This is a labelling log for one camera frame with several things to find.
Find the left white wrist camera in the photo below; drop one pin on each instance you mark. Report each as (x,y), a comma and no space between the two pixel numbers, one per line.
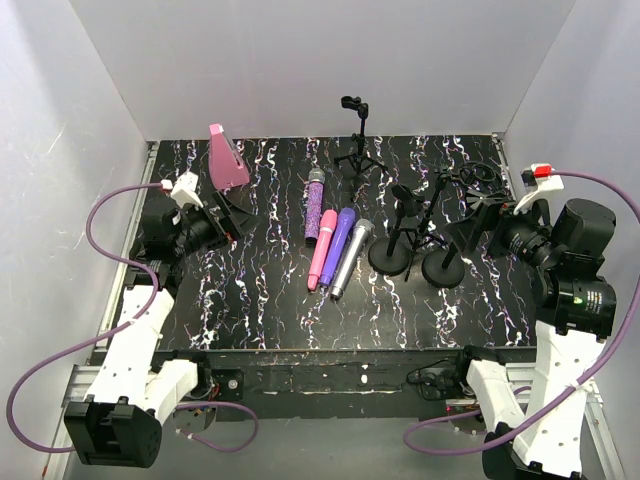
(183,190)

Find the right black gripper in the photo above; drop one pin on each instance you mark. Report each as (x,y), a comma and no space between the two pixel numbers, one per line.
(492,223)

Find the silver microphone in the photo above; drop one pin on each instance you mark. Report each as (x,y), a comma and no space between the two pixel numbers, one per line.
(360,235)

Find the left aluminium rail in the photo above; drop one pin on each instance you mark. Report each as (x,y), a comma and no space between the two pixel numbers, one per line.
(81,375)

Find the glitter purple microphone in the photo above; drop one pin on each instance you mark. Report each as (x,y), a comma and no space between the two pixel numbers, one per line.
(315,189)

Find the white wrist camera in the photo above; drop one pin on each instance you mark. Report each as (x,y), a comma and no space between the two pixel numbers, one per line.
(540,182)
(183,190)

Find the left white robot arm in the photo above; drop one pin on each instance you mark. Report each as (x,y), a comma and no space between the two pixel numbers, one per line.
(120,419)

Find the black round-base stand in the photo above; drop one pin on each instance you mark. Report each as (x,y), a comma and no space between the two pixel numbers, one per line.
(389,256)
(442,267)

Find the black tripod stand with ring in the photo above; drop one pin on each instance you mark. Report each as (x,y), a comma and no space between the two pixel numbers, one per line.
(470,175)

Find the pink microphone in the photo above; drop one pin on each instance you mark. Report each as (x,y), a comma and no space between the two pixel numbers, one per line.
(327,227)

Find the black tripod mic stand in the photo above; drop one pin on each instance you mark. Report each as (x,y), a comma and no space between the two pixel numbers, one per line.
(359,161)

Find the black round-base stand right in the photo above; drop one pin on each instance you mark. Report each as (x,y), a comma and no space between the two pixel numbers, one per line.
(442,267)

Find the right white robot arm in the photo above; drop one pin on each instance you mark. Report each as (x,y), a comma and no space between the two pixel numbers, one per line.
(575,310)

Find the pink metronome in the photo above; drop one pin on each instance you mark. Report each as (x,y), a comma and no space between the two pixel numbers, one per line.
(226,165)

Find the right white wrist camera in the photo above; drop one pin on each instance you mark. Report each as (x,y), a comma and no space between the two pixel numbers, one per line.
(540,182)

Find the black round-base stand left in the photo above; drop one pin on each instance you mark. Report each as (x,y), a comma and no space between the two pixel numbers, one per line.
(389,256)

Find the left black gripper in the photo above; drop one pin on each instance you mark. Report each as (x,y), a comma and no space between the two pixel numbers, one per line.
(220,220)

